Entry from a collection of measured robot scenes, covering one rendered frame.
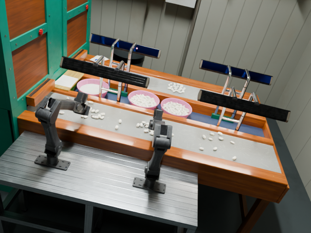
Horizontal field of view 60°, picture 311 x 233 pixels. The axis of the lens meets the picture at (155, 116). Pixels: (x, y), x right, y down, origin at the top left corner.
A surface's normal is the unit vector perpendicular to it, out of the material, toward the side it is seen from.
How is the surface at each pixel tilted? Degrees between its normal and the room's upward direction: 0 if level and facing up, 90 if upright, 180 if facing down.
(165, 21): 90
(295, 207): 0
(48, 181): 0
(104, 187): 0
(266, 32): 90
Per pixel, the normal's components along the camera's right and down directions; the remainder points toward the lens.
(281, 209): 0.18, -0.81
